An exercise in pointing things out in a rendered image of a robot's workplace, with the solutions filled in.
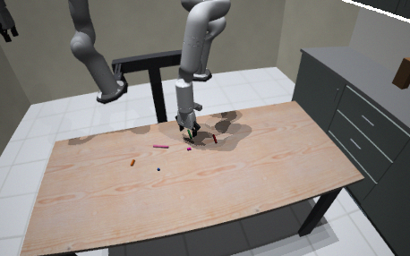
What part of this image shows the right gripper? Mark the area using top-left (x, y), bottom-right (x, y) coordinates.
top-left (0, 7), bottom-right (19, 42)

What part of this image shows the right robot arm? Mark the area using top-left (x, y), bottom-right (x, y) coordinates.
top-left (68, 0), bottom-right (124, 100)

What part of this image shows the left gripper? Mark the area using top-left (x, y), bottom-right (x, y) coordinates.
top-left (175, 110), bottom-right (201, 138)

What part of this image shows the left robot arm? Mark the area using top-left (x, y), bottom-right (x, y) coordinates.
top-left (175, 0), bottom-right (231, 113)

